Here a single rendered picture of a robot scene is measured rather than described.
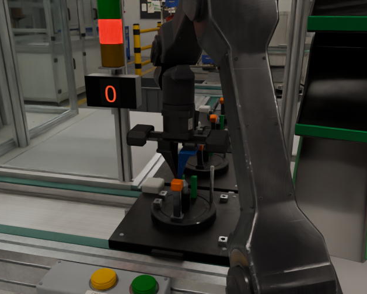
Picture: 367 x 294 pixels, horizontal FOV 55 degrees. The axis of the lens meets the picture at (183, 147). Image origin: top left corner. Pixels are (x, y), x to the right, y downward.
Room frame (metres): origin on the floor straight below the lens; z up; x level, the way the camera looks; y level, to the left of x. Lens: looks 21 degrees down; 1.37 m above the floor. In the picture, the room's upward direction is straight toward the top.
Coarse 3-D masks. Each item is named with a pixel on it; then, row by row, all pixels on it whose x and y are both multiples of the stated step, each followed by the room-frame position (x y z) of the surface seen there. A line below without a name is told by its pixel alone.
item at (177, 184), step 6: (174, 180) 0.60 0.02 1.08; (180, 180) 0.60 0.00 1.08; (174, 186) 0.59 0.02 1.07; (180, 186) 0.59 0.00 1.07; (174, 192) 0.60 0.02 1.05; (180, 192) 0.60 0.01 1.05; (174, 198) 0.60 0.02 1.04; (180, 198) 0.60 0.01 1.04; (174, 204) 0.60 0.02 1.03; (180, 204) 0.60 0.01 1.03; (174, 210) 0.60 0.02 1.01; (180, 210) 0.60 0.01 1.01
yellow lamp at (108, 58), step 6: (102, 48) 0.79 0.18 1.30; (108, 48) 0.79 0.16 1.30; (114, 48) 0.79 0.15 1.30; (120, 48) 0.80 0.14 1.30; (102, 54) 0.79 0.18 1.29; (108, 54) 0.79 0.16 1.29; (114, 54) 0.79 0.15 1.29; (120, 54) 0.80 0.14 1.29; (102, 60) 0.80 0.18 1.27; (108, 60) 0.79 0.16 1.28; (114, 60) 0.79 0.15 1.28; (120, 60) 0.80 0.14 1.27; (108, 66) 0.79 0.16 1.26; (114, 66) 0.79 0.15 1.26; (120, 66) 0.80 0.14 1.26
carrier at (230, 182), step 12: (180, 144) 1.03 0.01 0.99; (192, 156) 0.93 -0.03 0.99; (204, 156) 0.89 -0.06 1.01; (216, 156) 0.93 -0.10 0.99; (228, 156) 0.98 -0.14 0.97; (168, 168) 0.89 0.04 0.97; (192, 168) 0.85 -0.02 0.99; (204, 168) 0.84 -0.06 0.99; (216, 168) 0.85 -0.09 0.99; (228, 168) 0.88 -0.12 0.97; (168, 180) 0.81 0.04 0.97; (204, 180) 0.81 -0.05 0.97; (216, 180) 0.81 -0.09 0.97; (228, 180) 0.81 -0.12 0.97
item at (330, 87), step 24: (312, 48) 0.65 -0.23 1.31; (336, 48) 0.75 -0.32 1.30; (360, 48) 0.74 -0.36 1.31; (312, 72) 0.69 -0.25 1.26; (336, 72) 0.68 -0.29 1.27; (360, 72) 0.66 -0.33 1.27; (312, 96) 0.62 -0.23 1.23; (336, 96) 0.61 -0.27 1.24; (360, 96) 0.60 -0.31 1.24; (312, 120) 0.56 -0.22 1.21; (336, 120) 0.56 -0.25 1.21; (360, 120) 0.55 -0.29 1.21
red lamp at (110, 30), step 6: (102, 24) 0.79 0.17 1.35; (108, 24) 0.79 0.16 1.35; (114, 24) 0.79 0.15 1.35; (120, 24) 0.80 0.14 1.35; (102, 30) 0.79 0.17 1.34; (108, 30) 0.79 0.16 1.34; (114, 30) 0.79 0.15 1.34; (120, 30) 0.80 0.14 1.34; (102, 36) 0.79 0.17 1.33; (108, 36) 0.79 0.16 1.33; (114, 36) 0.79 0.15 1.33; (120, 36) 0.80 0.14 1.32; (102, 42) 0.79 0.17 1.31; (108, 42) 0.79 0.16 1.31; (114, 42) 0.79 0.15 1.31; (120, 42) 0.80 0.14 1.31
